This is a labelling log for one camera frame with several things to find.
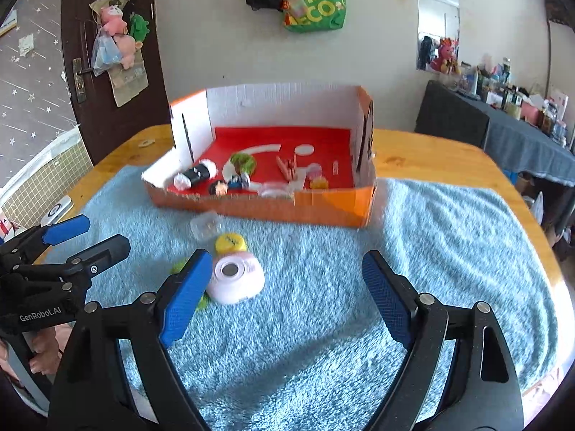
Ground pink plush toy with horns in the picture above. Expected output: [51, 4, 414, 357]
[100, 4, 127, 37]

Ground person's left hand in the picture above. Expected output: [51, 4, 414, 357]
[26, 325, 73, 374]

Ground green plush toy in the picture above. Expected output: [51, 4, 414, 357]
[129, 13, 150, 41]

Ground orange cardboard box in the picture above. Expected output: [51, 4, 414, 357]
[141, 83, 377, 229]

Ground white flat device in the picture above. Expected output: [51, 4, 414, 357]
[40, 195, 75, 227]

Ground clear plastic case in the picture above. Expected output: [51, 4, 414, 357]
[189, 213, 223, 242]

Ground side table with blue cloth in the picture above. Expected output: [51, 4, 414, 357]
[458, 90, 575, 185]

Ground red paper sheet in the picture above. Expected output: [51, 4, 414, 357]
[180, 126, 360, 196]

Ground yellow round lid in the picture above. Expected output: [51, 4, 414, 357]
[215, 232, 249, 254]

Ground clear round plastic lid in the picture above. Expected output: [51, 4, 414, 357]
[258, 182, 295, 199]

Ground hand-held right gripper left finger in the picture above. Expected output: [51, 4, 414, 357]
[49, 248, 214, 431]

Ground pink clothing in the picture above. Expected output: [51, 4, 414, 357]
[521, 368, 562, 414]

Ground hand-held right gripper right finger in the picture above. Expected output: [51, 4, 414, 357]
[362, 250, 525, 431]

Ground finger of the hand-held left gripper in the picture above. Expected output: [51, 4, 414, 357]
[13, 235, 131, 298]
[0, 214, 91, 270]

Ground green scrunchie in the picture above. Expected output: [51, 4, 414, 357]
[223, 153, 258, 177]
[170, 260, 212, 312]

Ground pink clothes peg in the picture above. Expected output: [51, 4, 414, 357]
[275, 155, 299, 182]

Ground clear plastic bag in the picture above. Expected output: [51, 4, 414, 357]
[91, 31, 122, 77]

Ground brass door handle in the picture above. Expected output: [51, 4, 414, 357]
[73, 57, 93, 103]

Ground red plush dragon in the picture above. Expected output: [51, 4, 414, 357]
[431, 38, 461, 75]

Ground black and white figurine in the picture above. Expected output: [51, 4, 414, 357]
[174, 159, 219, 190]

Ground pink oval handheld device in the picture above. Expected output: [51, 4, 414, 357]
[206, 252, 266, 305]

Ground wall mirror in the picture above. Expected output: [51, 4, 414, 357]
[415, 0, 461, 73]

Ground beige paper bag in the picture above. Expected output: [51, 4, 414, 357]
[108, 49, 149, 108]

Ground blue fluffy towel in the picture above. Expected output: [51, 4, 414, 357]
[33, 164, 564, 431]

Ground dark wooden door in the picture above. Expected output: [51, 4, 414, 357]
[60, 0, 174, 167]

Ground black-haired doll figurine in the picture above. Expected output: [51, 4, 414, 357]
[209, 173, 251, 197]

